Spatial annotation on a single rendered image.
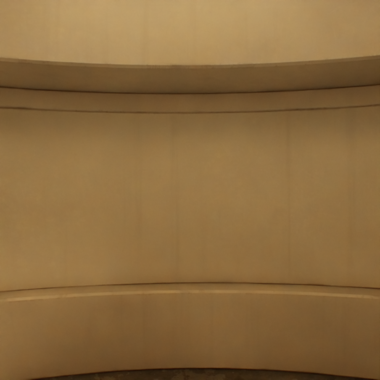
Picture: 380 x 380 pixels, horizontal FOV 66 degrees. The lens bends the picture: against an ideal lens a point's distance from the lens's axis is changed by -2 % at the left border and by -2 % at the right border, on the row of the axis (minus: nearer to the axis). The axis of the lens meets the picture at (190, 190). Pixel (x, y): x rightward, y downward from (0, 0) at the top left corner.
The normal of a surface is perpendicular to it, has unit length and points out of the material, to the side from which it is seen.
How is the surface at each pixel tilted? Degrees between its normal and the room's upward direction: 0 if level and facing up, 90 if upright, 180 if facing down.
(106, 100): 90
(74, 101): 90
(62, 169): 90
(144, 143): 90
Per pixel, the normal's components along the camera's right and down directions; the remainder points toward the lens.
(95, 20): 0.15, 0.00
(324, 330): -0.22, 0.00
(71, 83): 0.00, 1.00
